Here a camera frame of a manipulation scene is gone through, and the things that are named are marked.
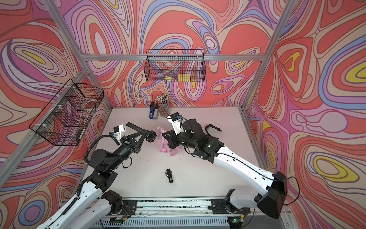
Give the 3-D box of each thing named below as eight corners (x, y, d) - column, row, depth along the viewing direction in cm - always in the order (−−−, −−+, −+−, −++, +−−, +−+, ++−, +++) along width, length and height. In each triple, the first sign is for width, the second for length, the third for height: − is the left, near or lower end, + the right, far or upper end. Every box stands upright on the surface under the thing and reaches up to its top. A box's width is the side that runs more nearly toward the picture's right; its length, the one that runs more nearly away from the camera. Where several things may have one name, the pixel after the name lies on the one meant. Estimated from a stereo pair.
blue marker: (150, 119, 115) (148, 115, 111) (151, 105, 125) (150, 101, 121) (153, 119, 115) (152, 114, 111) (154, 105, 125) (153, 101, 121)
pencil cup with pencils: (159, 117, 116) (156, 100, 101) (160, 111, 121) (157, 93, 106) (169, 117, 116) (167, 100, 101) (169, 111, 121) (167, 93, 106)
